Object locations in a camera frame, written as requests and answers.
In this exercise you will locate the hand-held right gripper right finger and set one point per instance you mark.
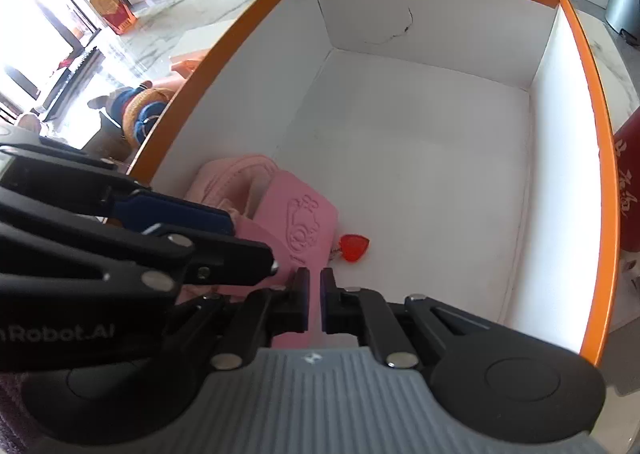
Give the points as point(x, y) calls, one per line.
point(327, 304)

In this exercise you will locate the red mug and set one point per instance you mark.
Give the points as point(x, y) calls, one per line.
point(629, 184)

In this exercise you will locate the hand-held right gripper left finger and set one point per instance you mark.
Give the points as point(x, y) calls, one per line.
point(301, 301)

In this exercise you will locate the plush toy with straw hat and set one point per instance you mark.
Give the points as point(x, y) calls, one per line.
point(140, 108)

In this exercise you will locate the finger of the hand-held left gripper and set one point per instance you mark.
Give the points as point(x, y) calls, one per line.
point(220, 259)
point(170, 211)

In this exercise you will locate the jar on red box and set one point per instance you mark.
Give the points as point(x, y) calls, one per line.
point(107, 3)

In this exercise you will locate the orange rimmed white box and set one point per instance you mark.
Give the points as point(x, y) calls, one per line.
point(420, 173)

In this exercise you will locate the pink pouch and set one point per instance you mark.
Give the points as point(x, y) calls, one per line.
point(280, 214)

